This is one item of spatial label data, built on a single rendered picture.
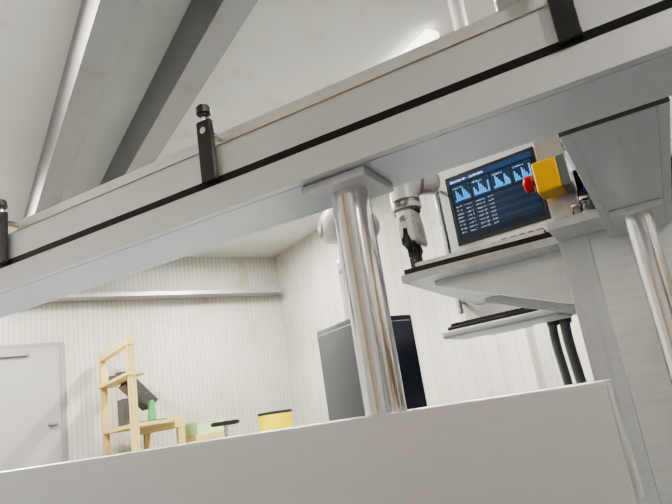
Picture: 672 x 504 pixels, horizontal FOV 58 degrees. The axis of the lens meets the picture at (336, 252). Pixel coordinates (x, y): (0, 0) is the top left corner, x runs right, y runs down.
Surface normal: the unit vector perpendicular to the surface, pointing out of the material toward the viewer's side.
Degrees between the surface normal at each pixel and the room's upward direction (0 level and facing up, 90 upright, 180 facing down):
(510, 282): 90
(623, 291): 90
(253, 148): 90
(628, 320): 90
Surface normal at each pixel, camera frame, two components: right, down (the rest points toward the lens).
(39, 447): 0.51, -0.30
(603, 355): -0.48, -0.16
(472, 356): -0.85, -0.01
